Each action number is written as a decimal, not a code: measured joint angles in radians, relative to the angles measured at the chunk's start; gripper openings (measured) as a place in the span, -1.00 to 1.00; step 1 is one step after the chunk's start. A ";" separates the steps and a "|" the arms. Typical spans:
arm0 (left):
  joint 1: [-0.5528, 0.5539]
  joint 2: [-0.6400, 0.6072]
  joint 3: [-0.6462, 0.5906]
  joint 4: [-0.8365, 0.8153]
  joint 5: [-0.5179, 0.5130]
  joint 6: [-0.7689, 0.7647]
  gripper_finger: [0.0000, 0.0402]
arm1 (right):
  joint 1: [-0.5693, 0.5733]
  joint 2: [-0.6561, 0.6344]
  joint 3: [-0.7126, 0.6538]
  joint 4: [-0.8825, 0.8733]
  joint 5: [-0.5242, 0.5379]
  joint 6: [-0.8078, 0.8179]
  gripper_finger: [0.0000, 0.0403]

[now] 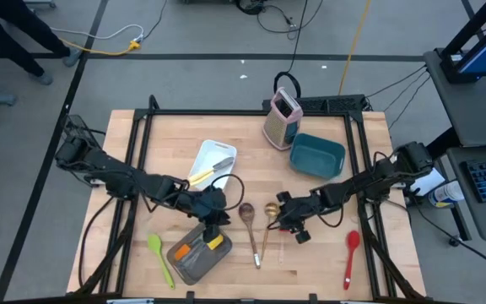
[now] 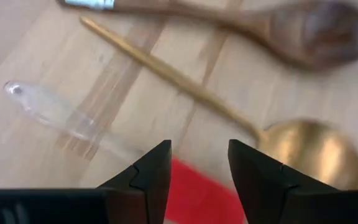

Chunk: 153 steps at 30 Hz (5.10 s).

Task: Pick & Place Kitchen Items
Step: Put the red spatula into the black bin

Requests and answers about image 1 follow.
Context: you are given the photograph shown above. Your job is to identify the black floor cable tangle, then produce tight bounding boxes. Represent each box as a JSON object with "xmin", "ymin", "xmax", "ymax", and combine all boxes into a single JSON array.
[{"xmin": 235, "ymin": 0, "xmax": 325, "ymax": 35}]

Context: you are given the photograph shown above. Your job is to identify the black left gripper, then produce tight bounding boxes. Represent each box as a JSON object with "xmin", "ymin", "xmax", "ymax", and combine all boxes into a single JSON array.
[{"xmin": 186, "ymin": 187, "xmax": 232, "ymax": 244}]

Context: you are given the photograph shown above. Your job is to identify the black cable loop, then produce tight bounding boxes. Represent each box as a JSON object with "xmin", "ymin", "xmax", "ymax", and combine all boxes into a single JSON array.
[{"xmin": 273, "ymin": 71, "xmax": 302, "ymax": 99}]

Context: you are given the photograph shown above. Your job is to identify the pink-trimmed steel box grater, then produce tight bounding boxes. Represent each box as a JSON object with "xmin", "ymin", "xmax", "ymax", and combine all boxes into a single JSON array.
[{"xmin": 262, "ymin": 86, "xmax": 304, "ymax": 151}]

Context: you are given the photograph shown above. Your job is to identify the yellow hanging power cable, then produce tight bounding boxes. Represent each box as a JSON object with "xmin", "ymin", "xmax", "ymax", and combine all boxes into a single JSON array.
[{"xmin": 337, "ymin": 0, "xmax": 373, "ymax": 96}]

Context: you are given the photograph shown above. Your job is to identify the white cylindrical bottle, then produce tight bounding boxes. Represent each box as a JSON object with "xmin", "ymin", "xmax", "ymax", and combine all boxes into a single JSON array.
[{"xmin": 428, "ymin": 180, "xmax": 466, "ymax": 209}]

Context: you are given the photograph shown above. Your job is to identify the black power strip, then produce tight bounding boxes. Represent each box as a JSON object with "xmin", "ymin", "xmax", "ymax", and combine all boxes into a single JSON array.
[{"xmin": 262, "ymin": 94, "xmax": 367, "ymax": 114}]

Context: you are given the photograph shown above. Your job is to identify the grey metal baking pan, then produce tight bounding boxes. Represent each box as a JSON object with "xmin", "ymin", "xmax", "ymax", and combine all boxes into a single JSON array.
[{"xmin": 165, "ymin": 222, "xmax": 234, "ymax": 286}]

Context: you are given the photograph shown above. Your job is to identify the black mesh box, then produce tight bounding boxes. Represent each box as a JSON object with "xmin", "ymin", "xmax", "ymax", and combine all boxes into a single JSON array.
[{"xmin": 62, "ymin": 114, "xmax": 97, "ymax": 141}]

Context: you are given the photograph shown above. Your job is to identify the cream-handled table knife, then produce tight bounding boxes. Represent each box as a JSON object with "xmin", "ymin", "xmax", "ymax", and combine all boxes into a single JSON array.
[
  {"xmin": 188, "ymin": 171, "xmax": 218, "ymax": 187},
  {"xmin": 187, "ymin": 156, "xmax": 235, "ymax": 183}
]

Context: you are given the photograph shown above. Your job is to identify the red spatula clear handle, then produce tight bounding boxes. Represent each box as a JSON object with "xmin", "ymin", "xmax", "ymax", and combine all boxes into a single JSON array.
[{"xmin": 277, "ymin": 225, "xmax": 294, "ymax": 265}]

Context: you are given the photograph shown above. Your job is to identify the black hanging cable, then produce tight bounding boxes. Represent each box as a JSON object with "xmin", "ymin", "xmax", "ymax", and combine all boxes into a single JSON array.
[{"xmin": 287, "ymin": 0, "xmax": 310, "ymax": 75}]

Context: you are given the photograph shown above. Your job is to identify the gold metal spoon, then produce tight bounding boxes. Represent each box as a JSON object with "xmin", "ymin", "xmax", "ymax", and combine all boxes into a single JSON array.
[{"xmin": 261, "ymin": 201, "xmax": 280, "ymax": 262}]

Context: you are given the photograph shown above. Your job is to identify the yellow floor extension cable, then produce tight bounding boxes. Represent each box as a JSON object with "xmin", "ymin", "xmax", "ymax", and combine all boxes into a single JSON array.
[{"xmin": 59, "ymin": 37, "xmax": 142, "ymax": 57}]

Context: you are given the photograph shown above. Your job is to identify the red silicone spoon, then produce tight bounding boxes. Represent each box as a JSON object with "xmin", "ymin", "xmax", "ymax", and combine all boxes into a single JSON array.
[{"xmin": 343, "ymin": 230, "xmax": 361, "ymax": 291}]

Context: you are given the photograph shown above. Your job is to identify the green silicone spoon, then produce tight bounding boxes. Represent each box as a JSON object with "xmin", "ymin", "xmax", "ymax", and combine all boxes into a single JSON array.
[{"xmin": 147, "ymin": 233, "xmax": 176, "ymax": 290}]

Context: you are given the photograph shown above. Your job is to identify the orange silicone spatula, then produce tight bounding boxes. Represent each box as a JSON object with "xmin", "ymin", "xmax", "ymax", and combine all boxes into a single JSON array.
[{"xmin": 174, "ymin": 243, "xmax": 192, "ymax": 262}]

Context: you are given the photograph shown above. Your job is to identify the grey desk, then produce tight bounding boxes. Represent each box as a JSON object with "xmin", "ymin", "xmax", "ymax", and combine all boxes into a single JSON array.
[{"xmin": 423, "ymin": 49, "xmax": 486, "ymax": 148}]

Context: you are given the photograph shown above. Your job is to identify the teal plastic bin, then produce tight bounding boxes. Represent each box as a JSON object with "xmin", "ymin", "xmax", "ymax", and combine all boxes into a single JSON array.
[{"xmin": 289, "ymin": 133, "xmax": 347, "ymax": 179}]

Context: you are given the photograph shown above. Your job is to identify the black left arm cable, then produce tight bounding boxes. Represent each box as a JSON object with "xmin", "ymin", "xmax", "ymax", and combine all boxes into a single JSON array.
[{"xmin": 211, "ymin": 173, "xmax": 246, "ymax": 212}]

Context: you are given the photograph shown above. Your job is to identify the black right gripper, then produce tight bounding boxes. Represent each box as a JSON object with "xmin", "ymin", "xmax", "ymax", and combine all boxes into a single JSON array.
[{"xmin": 274, "ymin": 190, "xmax": 325, "ymax": 245}]

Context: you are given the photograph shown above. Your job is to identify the white plastic bin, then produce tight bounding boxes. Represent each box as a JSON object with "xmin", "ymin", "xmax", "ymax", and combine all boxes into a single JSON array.
[{"xmin": 187, "ymin": 138, "xmax": 238, "ymax": 191}]

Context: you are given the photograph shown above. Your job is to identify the white paper sheet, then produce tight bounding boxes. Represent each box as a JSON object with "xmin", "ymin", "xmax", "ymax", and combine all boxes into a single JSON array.
[{"xmin": 409, "ymin": 168, "xmax": 447, "ymax": 198}]

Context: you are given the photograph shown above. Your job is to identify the black monitor stand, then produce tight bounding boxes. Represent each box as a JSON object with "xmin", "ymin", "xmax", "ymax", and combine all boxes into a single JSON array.
[{"xmin": 436, "ymin": 0, "xmax": 486, "ymax": 84}]

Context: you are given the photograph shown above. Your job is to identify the brown wooden spoon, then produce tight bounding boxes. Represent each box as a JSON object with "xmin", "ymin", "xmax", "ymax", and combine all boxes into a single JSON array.
[{"xmin": 237, "ymin": 202, "xmax": 262, "ymax": 270}]

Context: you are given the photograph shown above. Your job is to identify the white floor cable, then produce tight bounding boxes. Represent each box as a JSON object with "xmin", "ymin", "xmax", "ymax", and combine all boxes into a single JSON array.
[{"xmin": 51, "ymin": 24, "xmax": 144, "ymax": 42}]

